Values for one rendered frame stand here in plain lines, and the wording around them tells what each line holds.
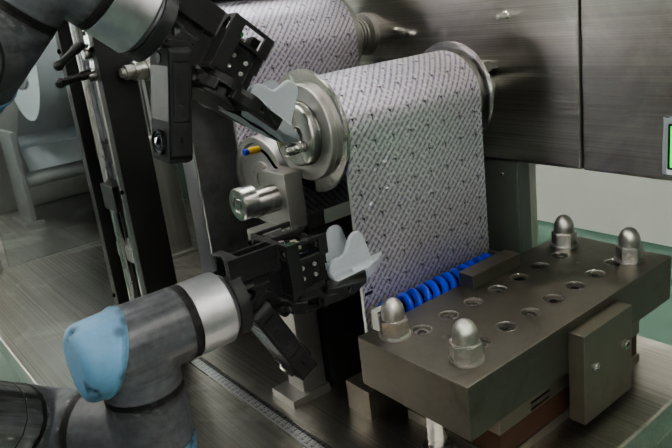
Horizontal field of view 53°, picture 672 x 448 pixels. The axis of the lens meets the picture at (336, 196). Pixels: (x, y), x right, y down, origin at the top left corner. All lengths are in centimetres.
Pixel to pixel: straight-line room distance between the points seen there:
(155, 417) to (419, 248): 39
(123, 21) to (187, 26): 7
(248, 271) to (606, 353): 41
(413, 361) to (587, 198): 316
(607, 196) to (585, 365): 299
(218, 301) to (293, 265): 9
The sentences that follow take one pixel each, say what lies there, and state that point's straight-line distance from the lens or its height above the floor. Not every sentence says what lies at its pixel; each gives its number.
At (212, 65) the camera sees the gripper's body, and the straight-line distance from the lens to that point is 67.
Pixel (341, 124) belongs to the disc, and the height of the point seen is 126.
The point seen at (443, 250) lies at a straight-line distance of 90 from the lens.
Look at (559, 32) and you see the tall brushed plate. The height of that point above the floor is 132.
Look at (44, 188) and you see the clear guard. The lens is 169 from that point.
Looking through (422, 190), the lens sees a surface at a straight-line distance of 85.
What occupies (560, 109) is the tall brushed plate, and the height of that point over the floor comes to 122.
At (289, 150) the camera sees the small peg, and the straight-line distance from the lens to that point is 76.
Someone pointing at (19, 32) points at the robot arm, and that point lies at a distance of 63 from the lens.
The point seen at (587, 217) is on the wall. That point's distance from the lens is 386.
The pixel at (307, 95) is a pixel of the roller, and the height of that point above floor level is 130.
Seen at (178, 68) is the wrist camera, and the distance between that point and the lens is 67.
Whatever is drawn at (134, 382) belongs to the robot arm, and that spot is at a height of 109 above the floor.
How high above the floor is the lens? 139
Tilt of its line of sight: 16 degrees down
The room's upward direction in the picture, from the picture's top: 7 degrees counter-clockwise
